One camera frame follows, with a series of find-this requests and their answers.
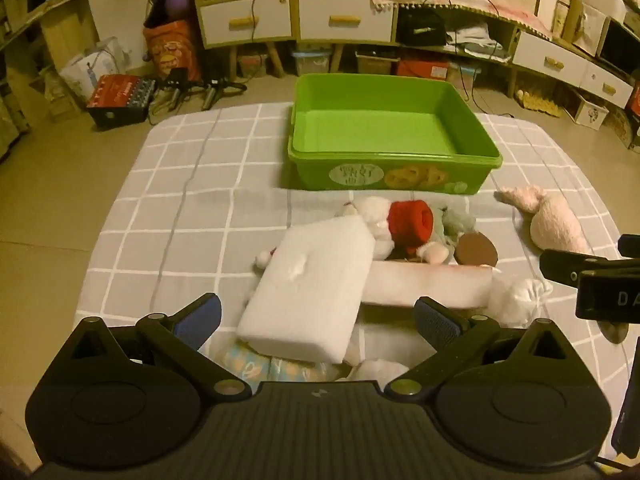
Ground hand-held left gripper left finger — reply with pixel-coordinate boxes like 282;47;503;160
70;292;251;403

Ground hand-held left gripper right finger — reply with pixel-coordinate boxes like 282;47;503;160
382;296;576;403

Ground long white foam block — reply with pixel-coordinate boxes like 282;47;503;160
361;260;495;311

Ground white drawstring pouch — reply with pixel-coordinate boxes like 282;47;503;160
487;276;553;328

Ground brown powder puff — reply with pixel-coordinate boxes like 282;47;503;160
455;232;499;267

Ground doll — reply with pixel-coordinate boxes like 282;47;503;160
220;342;351;386

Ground red and white santa plush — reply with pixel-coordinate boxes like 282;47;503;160
255;196;451;268

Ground grey plush toy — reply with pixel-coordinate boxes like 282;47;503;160
432;205;478;248

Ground large white foam block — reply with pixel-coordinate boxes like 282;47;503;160
236;214;377;365

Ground green plastic bin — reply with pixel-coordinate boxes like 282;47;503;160
287;74;503;195

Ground pink plush toy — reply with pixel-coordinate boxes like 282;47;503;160
494;185;591;256

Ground white printed storage box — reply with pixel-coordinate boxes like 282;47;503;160
570;90;611;131

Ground egg tray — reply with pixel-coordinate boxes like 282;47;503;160
515;87;563;118

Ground black microwave oven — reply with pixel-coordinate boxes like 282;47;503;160
597;17;640;83

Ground black tripod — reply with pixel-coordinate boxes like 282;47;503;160
150;67;248;113

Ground red audio mixer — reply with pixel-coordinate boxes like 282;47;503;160
87;75;151;131

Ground red box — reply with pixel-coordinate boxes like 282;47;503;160
397;57;451;81

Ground wicker basket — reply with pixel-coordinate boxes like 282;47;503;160
356;50;398;76

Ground orange printed bag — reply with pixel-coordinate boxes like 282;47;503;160
142;20;201;83

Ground white shopping bag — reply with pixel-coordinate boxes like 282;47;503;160
60;37;126;101

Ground black bag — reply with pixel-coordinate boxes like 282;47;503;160
396;7;447;46

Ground clear box blue lid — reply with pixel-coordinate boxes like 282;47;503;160
292;47;333;78

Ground purple ball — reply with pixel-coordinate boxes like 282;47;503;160
160;0;193;26

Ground wooden shelf rack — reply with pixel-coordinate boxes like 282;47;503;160
0;0;96;156

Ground white drawer wooden handle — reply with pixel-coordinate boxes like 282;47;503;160
200;0;293;43
580;62;635;109
298;0;395;43
512;31;586;86

